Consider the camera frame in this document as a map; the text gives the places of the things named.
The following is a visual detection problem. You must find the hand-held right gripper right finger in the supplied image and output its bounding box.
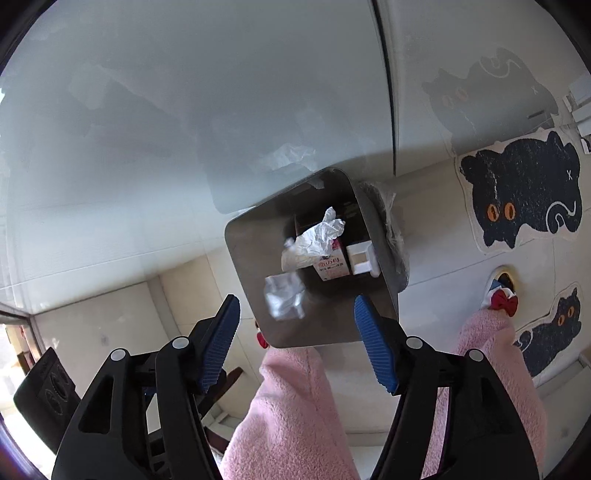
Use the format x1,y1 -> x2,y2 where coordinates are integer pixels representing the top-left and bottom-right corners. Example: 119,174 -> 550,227
353,295 -> 541,480

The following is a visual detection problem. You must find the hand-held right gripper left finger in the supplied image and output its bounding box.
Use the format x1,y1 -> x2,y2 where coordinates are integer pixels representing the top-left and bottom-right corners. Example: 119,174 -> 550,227
51,294 -> 242,480

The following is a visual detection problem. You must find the silver foil wrapper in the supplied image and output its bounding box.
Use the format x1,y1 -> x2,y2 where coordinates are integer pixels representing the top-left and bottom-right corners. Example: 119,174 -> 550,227
263,271 -> 308,320

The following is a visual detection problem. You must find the grey metal trash bin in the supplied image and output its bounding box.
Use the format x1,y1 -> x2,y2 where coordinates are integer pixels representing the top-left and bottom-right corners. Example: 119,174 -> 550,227
224,167 -> 411,348

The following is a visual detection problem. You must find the brown wooden piece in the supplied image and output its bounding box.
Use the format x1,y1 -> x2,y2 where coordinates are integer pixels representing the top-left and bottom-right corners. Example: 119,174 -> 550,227
203,367 -> 245,421

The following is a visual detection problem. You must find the white carton with red label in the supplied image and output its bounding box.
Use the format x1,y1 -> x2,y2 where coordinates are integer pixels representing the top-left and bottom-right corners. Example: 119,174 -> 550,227
313,237 -> 350,281

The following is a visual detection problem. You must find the small white box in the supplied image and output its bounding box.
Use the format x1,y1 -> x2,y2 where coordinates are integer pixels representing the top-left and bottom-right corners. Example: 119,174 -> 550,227
346,241 -> 382,278

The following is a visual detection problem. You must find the person's left leg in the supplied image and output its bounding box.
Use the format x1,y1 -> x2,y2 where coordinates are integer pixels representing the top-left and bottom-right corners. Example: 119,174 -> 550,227
221,346 -> 398,480

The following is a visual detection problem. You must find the person's leg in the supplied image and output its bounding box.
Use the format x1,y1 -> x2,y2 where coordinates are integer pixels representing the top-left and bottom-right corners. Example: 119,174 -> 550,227
221,346 -> 398,480
422,309 -> 548,480

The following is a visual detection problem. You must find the clear plastic bin liner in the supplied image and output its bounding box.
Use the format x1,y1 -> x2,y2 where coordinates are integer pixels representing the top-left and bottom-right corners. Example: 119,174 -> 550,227
365,182 -> 411,283

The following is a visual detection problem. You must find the crumpled white tissue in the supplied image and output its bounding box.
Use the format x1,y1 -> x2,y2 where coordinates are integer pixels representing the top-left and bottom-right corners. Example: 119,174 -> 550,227
281,207 -> 346,271

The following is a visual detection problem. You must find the person's right leg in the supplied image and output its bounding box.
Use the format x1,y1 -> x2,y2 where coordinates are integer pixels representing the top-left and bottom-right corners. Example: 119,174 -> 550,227
422,309 -> 548,480

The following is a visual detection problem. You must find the person's right slipper with red bow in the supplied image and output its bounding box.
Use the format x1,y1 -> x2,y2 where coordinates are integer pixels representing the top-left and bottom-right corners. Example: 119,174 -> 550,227
480,265 -> 518,318

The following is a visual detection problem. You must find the small black cat rug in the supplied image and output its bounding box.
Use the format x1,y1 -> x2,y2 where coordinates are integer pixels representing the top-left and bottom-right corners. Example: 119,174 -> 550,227
512,282 -> 583,386

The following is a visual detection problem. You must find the large black cat rug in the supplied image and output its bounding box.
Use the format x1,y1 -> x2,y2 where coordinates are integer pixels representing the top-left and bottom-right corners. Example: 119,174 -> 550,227
457,130 -> 583,254

